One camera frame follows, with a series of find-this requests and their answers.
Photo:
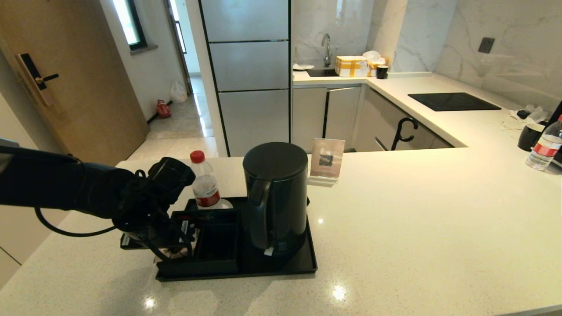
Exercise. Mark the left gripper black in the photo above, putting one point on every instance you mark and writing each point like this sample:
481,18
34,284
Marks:
145,219

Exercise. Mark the pink CHALI tea bag packet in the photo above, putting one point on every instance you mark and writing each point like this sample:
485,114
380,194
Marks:
175,254

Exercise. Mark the black electric kettle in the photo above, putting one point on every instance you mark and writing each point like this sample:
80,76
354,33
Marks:
281,197

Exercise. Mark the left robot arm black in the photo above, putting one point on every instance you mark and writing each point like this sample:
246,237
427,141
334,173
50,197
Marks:
44,184

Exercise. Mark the water bottle on tray red cap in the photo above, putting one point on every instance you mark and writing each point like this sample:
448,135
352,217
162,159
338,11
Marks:
208,186

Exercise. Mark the small black cup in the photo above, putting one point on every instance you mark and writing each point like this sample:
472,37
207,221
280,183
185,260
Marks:
382,72

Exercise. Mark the water bottle with red label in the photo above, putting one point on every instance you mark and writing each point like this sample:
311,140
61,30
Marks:
543,151

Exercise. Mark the red sachet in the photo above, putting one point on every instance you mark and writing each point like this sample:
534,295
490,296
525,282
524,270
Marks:
189,216

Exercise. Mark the black compartment organizer box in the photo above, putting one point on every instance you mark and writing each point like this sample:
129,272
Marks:
217,245

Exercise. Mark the white round coaster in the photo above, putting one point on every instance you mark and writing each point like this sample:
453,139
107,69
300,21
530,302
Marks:
226,204

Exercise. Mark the black serving tray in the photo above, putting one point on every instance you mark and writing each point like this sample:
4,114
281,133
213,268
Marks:
298,263

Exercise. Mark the red bag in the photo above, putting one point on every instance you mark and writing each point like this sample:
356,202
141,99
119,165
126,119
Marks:
164,109

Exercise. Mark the beige cabinet panel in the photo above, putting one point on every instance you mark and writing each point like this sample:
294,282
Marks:
17,237

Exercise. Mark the white plastic bag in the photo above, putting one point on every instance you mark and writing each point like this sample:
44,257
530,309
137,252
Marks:
178,93

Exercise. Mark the brown wooden door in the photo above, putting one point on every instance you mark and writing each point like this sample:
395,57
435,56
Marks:
88,101

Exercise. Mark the acrylic QR code sign stand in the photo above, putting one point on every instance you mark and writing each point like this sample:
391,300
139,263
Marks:
327,158

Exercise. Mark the silver refrigerator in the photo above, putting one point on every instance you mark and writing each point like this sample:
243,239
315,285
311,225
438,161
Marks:
250,66

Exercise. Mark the grey kitchen base cabinets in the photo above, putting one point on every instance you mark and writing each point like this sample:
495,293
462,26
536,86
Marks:
342,118

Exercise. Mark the white dish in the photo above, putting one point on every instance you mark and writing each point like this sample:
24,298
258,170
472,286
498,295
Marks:
303,66

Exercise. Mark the kitchen sink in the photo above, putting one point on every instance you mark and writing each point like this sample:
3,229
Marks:
322,73

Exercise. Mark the chrome faucet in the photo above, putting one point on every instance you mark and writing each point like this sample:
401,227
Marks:
327,47

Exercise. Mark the large yellow taped cardboard box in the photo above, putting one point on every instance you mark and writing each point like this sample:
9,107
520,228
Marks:
351,66

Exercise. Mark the white crumpled tissue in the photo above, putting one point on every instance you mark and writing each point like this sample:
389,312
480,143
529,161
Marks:
371,55

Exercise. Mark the black induction cooktop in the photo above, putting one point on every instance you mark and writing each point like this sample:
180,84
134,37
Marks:
452,101

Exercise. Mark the black mug with white inside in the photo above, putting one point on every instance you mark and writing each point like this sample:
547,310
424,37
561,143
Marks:
528,138

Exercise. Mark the crumpled clear plastic wrap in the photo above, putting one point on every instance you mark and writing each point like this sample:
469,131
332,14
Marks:
533,114

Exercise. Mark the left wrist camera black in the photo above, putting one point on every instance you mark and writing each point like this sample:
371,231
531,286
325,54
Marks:
173,175

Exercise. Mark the window with dark frame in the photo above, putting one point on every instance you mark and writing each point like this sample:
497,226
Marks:
127,22

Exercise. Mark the grey wall outlet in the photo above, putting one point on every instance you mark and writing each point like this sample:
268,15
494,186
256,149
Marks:
486,45

